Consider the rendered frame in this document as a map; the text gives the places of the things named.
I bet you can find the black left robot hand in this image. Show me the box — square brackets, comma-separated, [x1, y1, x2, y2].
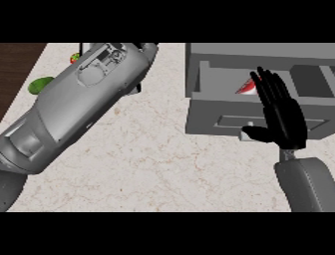
[129, 42, 148, 51]

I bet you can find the green round vegetable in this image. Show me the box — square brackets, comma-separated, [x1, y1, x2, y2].
[26, 76, 57, 95]

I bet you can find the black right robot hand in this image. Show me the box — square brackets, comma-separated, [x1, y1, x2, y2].
[240, 66, 308, 150]

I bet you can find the grey drawer handle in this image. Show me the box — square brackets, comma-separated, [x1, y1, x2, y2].
[212, 114, 329, 131]

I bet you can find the grey drawer front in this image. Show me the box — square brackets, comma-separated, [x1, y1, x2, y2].
[182, 91, 335, 140]

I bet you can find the red and green fruit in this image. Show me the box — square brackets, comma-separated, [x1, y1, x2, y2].
[69, 52, 82, 65]

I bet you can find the grey cabinet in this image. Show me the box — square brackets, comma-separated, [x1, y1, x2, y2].
[182, 42, 335, 101]

